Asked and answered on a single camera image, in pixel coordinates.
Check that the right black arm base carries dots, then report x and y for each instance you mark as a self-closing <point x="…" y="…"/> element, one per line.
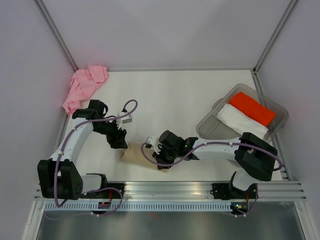
<point x="224" y="191"/>

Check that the aluminium front rail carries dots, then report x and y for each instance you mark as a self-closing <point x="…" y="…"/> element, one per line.
<point x="271" y="191"/>

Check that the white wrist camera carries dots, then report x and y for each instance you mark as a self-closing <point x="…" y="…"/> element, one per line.
<point x="153" y="142"/>
<point x="121" y="119"/>

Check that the clear grey plastic bin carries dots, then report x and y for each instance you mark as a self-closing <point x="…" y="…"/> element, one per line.
<point x="211" y="128"/>

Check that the white slotted cable duct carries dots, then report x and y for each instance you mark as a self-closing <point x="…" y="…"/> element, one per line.
<point x="142" y="206"/>

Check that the right aluminium frame post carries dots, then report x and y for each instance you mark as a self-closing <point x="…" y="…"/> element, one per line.
<point x="275" y="34"/>

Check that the white t shirt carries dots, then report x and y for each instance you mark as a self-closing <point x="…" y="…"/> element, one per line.
<point x="239" y="122"/>

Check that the rolled orange t shirt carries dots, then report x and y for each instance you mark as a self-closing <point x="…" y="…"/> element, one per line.
<point x="252" y="109"/>

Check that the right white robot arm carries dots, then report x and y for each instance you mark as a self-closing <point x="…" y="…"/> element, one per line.
<point x="255" y="157"/>

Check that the pink crumpled t shirt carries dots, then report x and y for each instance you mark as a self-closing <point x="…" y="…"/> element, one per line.
<point x="83" y="84"/>

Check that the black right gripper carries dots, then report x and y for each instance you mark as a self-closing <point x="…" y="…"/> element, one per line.
<point x="159" y="158"/>

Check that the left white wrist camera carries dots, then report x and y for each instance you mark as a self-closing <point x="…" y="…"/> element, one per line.
<point x="121" y="119"/>

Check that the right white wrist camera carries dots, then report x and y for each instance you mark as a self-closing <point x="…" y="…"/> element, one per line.
<point x="153" y="142"/>

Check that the beige t shirt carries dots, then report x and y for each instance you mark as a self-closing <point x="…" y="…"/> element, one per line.
<point x="134" y="156"/>

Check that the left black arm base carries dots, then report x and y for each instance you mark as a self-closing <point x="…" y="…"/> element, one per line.
<point x="108" y="191"/>

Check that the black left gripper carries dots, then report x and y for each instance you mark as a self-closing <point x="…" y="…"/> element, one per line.
<point x="118" y="143"/>

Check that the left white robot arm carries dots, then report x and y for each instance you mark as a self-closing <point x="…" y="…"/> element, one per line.
<point x="58" y="176"/>

